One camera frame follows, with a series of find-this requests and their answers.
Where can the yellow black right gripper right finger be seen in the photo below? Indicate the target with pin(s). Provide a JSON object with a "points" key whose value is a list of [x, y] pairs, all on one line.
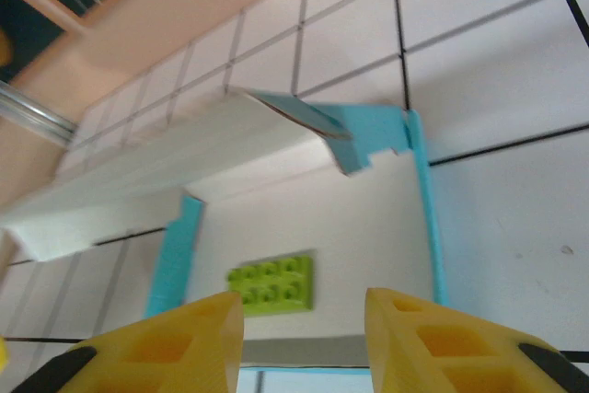
{"points": [[437, 356]]}

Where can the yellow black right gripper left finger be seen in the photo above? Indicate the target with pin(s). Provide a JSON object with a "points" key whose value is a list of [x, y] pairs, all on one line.
{"points": [[161, 356]]}

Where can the green toy brick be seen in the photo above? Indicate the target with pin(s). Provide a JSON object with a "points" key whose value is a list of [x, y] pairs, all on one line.
{"points": [[271, 282]]}

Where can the white and blue paper box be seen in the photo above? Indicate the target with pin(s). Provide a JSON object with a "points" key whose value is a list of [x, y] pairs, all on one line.
{"points": [[322, 209]]}

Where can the aluminium frame post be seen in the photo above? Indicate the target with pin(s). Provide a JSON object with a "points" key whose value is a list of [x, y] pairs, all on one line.
{"points": [[32, 112]]}

